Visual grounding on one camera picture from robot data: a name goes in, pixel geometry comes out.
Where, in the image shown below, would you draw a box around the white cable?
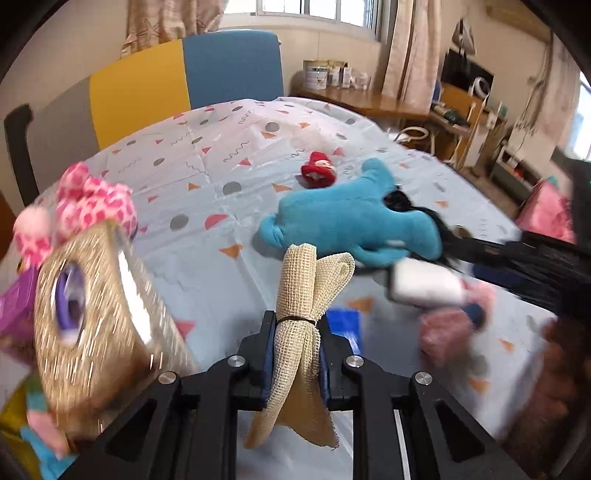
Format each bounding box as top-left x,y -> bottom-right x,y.
392,126 -> 437,152

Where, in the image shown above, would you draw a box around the ornate silver metal tissue box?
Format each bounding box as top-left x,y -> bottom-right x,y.
33,222 -> 199,418

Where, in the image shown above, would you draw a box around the patterned beige curtain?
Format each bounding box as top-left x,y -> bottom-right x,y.
381,0 -> 445,100
121,0 -> 223,58

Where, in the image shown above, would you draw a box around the wooden shelf unit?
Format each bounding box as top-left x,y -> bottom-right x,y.
431,83 -> 509,169

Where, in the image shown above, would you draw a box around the pink cloth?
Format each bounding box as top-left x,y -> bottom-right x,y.
519,179 -> 579,243

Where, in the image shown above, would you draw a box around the reddish brown cloth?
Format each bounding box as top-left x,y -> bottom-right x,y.
503,318 -> 591,444

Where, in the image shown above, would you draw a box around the blue flat sponge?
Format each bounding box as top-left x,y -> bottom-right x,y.
329,308 -> 362,354

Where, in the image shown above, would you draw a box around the pink heart-print plush toy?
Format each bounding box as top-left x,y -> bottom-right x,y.
13,161 -> 139,268

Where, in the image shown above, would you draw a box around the white foam roll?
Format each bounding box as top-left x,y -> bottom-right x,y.
390,257 -> 465,305

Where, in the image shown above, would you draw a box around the yellow chair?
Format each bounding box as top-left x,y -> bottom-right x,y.
89,39 -> 192,151

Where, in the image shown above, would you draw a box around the blue plush dolphin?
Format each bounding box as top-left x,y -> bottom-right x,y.
257,158 -> 445,268

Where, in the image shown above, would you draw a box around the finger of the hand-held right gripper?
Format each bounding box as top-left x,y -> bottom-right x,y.
450,231 -> 525,280

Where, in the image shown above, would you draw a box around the window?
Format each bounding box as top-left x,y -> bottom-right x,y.
222,0 -> 385,40

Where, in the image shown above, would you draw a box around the patterned light blue tablecloth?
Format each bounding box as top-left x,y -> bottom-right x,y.
0,95 -> 561,480

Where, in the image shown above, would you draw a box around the small cardboard box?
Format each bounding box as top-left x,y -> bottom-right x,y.
328,60 -> 352,89

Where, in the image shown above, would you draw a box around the pink fuzzy plush toy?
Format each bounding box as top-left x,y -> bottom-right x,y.
418,281 -> 497,363

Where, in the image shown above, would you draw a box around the beige mesh cloth roll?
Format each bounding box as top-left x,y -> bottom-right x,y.
243,242 -> 356,450

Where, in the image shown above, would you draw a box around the blue chair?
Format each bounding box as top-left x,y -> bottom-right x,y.
182,30 -> 285,112

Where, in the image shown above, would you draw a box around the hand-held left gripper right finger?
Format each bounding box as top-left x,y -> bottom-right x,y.
318,314 -> 527,480

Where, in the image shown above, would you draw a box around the hanging cords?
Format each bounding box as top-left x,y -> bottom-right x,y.
512,32 -> 579,141

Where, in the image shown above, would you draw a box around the small red plush toy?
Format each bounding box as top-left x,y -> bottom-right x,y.
301,151 -> 337,189

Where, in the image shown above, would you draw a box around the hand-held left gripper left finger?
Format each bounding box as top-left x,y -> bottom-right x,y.
69,310 -> 278,480

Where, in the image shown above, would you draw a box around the blue and pink plush toy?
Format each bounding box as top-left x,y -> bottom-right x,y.
0,369 -> 77,480

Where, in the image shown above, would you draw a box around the wooden side desk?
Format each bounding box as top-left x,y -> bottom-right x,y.
290,84 -> 462,137

